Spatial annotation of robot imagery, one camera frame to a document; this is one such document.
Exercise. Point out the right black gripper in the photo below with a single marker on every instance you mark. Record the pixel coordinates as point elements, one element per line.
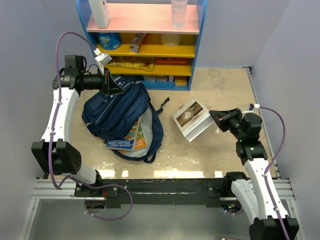
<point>222,117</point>

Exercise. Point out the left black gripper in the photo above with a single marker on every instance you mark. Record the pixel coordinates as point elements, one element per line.
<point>108,85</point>

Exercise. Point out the navy blue student backpack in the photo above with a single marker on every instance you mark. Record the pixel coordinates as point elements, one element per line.
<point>112,117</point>

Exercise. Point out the white coffee cover book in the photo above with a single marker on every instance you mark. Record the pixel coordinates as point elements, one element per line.
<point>192,118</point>

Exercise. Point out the blue Treehouse book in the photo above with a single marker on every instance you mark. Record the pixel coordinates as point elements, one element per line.
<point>116,144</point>

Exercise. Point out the orange Treehouse book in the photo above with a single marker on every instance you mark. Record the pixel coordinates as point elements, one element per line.
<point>140,142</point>

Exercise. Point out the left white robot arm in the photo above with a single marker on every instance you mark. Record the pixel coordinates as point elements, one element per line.
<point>54,153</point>

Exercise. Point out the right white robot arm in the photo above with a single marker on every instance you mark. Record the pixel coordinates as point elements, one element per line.
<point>255,189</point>

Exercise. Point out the yellow snack bag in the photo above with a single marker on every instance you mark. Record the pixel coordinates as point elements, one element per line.
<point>136,63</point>

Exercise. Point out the silver foil snack packet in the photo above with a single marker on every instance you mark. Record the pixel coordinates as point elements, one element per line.
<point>137,42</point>

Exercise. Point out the blue snack canister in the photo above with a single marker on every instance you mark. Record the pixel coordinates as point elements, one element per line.
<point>109,41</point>

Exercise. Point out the blue colourful shelf unit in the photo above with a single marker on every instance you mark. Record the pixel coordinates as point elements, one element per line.
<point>129,19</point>

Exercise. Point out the orange red snack box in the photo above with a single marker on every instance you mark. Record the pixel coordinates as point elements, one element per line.
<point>171,60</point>

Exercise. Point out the small boxes bottom shelf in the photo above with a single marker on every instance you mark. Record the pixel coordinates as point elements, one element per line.
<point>150,81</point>

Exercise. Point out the cream round container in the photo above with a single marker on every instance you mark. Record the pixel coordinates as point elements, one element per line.
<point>170,40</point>

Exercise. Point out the white rectangular bottle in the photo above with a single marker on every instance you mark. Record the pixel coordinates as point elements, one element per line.
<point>100,13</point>

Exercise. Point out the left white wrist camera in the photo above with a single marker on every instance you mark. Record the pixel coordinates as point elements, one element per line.
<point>101,59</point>

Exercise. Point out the black metal base plate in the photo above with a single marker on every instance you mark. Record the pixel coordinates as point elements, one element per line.
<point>209,192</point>

